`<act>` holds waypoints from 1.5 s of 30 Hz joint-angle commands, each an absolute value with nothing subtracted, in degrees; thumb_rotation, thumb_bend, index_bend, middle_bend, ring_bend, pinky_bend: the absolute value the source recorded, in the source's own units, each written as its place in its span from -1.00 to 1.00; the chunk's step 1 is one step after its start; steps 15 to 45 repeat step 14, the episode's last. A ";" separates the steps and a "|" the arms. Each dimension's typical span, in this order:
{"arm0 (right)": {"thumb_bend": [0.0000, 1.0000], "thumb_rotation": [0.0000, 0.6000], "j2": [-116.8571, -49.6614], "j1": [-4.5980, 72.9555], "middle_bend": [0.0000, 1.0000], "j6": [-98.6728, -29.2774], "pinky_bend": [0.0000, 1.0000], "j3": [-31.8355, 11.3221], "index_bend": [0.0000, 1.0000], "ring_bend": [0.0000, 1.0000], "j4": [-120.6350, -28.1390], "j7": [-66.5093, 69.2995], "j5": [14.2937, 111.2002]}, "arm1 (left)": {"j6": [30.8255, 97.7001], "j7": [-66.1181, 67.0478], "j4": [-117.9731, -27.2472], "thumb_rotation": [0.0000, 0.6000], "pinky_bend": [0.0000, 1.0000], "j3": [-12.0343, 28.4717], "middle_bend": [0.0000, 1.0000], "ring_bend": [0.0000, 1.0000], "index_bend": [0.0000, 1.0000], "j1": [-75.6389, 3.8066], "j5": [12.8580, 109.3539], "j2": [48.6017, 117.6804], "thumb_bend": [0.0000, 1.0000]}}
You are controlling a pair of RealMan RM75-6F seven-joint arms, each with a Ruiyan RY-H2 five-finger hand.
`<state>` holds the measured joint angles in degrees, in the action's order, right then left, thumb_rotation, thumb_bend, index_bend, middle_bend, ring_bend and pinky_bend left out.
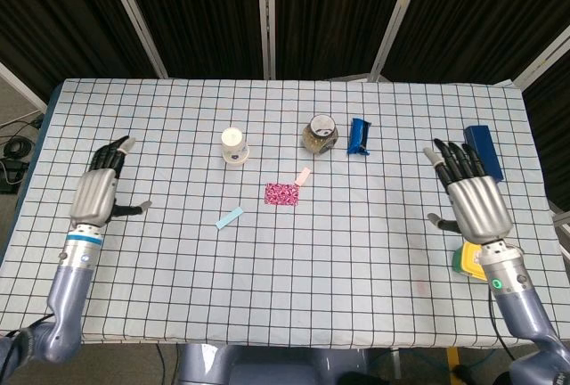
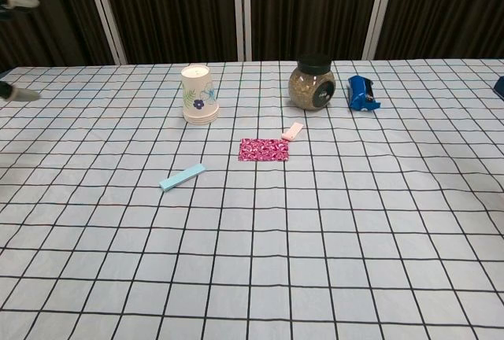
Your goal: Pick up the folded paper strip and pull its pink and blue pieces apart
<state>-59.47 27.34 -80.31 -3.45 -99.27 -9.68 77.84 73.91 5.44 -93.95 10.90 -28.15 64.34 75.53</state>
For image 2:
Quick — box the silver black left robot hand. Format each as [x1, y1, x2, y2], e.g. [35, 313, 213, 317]
[0, 0, 43, 102]

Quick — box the light blue rectangular block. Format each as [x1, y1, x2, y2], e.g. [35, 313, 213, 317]
[158, 163, 208, 191]

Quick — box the pale pink plastic block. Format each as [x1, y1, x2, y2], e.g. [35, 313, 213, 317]
[281, 120, 305, 141]

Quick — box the black folding screen panel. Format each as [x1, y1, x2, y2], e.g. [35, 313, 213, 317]
[98, 0, 243, 64]
[0, 0, 119, 68]
[242, 0, 389, 61]
[373, 0, 504, 60]

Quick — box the white cup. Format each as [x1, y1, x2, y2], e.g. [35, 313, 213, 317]
[180, 65, 220, 126]

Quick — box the round seed jar black lid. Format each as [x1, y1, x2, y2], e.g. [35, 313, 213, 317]
[288, 54, 336, 112]

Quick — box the blue snack packet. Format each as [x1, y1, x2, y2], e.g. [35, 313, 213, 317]
[346, 75, 382, 112]

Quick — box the blue checked tablecloth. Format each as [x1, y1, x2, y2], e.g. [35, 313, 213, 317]
[0, 57, 504, 340]

